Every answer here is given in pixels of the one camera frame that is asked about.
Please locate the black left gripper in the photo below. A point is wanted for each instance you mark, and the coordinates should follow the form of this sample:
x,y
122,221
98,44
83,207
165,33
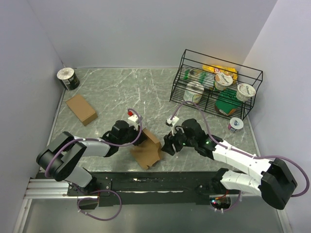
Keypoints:
x,y
136,132

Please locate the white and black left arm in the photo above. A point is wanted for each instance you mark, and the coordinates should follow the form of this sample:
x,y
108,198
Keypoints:
x,y
60,158

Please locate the green snack packet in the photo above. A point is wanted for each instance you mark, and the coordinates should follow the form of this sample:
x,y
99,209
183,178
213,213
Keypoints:
x,y
227,102

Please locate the white green cup lower shelf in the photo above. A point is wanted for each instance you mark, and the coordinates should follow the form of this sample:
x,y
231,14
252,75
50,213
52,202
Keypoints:
x,y
193,92

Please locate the aluminium frame rail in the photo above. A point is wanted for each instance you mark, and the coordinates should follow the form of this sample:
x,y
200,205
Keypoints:
x,y
46,189

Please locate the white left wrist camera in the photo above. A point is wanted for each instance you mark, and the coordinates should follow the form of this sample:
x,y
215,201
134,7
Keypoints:
x,y
133,120

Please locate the yogurt cup upper right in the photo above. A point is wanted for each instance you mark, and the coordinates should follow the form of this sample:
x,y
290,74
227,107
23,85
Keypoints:
x,y
245,92

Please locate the brown cardboard box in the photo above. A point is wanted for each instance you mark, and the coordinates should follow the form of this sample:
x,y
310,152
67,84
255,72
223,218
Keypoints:
x,y
148,152
82,109

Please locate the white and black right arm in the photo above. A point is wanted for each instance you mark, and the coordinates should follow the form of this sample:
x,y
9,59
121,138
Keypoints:
x,y
270,179

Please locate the yellow snack bag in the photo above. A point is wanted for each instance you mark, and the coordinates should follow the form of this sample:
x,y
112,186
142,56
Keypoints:
x,y
229,71

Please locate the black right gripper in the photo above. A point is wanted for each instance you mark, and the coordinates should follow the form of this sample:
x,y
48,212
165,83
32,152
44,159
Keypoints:
x,y
169,140

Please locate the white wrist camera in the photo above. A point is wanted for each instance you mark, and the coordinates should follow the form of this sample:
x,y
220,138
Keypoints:
x,y
172,122
133,120

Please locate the purple yogurt cup on table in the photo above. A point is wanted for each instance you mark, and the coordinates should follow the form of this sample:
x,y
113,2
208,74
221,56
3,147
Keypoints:
x,y
235,124

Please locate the green white packet in rack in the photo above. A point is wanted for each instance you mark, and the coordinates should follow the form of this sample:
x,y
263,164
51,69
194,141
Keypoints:
x,y
206,79

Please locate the yogurt cup upper middle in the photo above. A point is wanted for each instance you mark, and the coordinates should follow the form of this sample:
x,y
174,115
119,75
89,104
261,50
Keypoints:
x,y
222,81

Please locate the dark green noodle cup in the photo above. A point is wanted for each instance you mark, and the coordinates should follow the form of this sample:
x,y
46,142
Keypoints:
x,y
68,78

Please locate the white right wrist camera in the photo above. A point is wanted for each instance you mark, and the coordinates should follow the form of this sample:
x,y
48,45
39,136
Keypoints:
x,y
172,122

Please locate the folded brown cardboard box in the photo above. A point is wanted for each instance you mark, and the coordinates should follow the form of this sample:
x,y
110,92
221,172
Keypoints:
x,y
82,109

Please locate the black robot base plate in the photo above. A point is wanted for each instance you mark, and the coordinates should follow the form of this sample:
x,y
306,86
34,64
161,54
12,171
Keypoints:
x,y
112,188

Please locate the black wire rack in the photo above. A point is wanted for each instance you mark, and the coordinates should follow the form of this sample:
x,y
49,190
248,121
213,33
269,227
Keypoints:
x,y
194,60

